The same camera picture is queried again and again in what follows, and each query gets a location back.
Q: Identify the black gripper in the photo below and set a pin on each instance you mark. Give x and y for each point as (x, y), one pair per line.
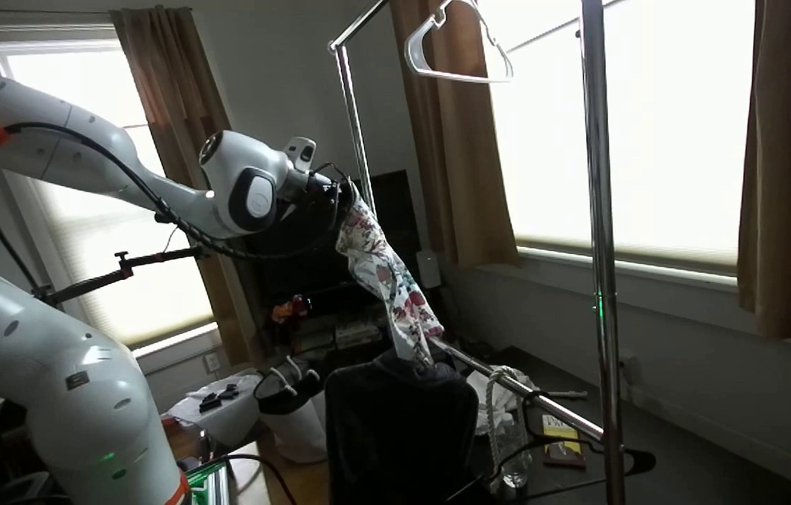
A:
(323, 197)

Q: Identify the floral white clothing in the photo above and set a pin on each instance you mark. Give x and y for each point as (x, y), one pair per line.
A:
(379, 270)

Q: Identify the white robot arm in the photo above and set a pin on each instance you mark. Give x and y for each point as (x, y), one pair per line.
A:
(88, 406)

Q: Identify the white plastic hanger top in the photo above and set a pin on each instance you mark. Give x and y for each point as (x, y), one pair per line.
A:
(456, 43)

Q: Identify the chrome clothing rack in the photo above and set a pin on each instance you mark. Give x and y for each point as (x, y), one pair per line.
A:
(593, 65)

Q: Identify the white window blind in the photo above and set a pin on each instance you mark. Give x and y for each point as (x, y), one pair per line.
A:
(676, 82)

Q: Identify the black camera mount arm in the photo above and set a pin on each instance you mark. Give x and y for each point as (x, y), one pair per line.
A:
(123, 270)

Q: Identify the white hanger on lower rail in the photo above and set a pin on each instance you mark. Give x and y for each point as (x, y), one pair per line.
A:
(506, 434)

